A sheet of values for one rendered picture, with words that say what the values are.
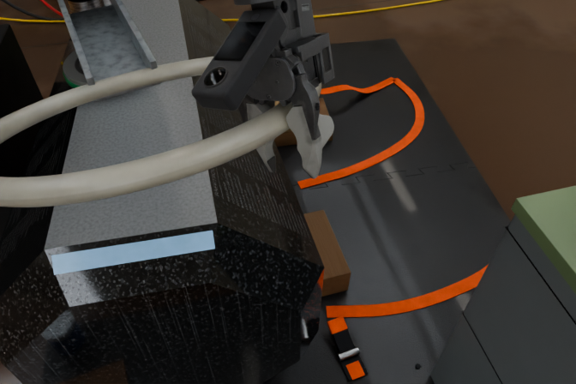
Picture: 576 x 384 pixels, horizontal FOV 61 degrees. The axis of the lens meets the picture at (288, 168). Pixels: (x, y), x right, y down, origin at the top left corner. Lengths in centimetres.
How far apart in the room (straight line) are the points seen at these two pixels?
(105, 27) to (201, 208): 44
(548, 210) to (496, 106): 179
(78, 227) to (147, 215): 14
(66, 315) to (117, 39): 56
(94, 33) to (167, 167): 70
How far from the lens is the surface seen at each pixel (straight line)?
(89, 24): 117
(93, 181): 49
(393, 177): 224
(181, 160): 47
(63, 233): 107
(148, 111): 129
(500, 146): 258
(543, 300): 111
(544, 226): 103
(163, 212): 104
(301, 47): 51
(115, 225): 105
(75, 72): 140
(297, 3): 54
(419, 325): 184
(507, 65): 318
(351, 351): 172
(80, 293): 106
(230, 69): 46
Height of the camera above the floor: 161
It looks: 46 degrees down
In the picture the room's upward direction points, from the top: straight up
